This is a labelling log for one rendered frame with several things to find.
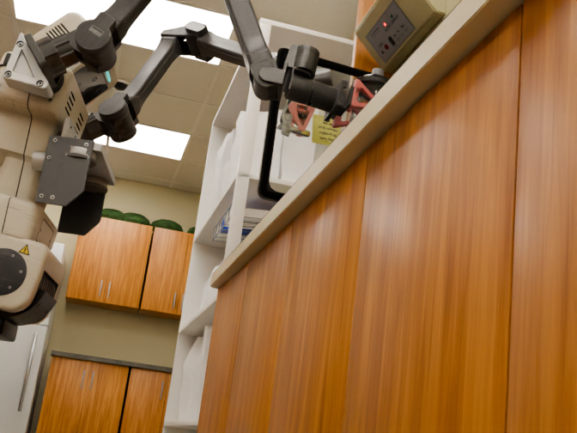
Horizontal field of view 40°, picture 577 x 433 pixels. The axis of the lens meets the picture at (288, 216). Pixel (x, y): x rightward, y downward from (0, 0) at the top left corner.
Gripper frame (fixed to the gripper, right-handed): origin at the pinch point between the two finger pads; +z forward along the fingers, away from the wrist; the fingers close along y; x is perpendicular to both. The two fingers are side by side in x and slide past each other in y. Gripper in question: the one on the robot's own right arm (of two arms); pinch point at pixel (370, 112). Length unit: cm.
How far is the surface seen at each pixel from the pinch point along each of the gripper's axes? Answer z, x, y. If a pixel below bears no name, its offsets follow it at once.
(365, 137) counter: -14, 30, -49
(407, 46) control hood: 7.9, -23.7, 6.9
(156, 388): 11, 37, 491
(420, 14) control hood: 5.5, -25.1, -5.4
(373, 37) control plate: 1.3, -28.5, 15.2
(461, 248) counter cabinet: -10, 54, -81
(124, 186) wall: -60, -134, 546
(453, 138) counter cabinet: -11, 40, -77
